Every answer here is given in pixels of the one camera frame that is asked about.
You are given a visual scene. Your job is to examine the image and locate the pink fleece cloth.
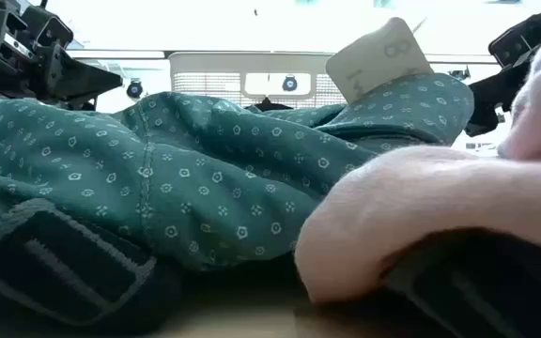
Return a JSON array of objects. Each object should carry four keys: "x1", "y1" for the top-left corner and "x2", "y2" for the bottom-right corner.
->
[{"x1": 293, "y1": 25, "x2": 541, "y2": 304}]

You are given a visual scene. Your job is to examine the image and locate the white paper tag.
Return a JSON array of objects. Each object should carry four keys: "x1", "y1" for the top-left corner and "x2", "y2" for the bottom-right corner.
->
[{"x1": 325, "y1": 17, "x2": 435, "y2": 105}]

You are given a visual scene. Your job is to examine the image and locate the green patterned shirt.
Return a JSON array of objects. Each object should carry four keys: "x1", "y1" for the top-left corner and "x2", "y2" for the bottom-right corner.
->
[{"x1": 0, "y1": 72, "x2": 476, "y2": 272}]

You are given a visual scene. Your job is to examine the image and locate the navy blue cloth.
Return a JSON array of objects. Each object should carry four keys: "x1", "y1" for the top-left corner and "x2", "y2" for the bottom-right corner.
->
[{"x1": 246, "y1": 97, "x2": 295, "y2": 113}]

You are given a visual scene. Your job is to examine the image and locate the black grey-striped briefs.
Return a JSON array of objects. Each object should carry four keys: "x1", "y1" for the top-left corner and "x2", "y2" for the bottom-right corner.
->
[{"x1": 0, "y1": 197, "x2": 185, "y2": 335}]

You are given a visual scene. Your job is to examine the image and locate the ceiling light strip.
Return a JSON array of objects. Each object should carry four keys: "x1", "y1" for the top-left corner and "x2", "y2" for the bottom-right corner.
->
[{"x1": 66, "y1": 49, "x2": 166, "y2": 60}]

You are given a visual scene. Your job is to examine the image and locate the white perforated laundry basket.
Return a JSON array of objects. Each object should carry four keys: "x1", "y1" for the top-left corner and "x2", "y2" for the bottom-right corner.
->
[{"x1": 168, "y1": 51, "x2": 349, "y2": 110}]

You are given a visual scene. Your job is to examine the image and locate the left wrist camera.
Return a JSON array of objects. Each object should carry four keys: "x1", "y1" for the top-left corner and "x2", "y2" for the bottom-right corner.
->
[{"x1": 19, "y1": 3, "x2": 75, "y2": 51}]

